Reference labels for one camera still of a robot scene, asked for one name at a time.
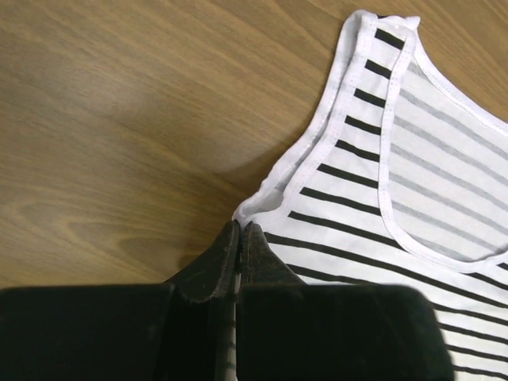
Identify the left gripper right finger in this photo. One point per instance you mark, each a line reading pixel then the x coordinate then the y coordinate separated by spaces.
pixel 288 330

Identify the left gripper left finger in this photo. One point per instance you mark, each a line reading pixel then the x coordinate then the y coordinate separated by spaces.
pixel 180 329

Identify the black white striped tank top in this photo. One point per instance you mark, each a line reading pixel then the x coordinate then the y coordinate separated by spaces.
pixel 399 178

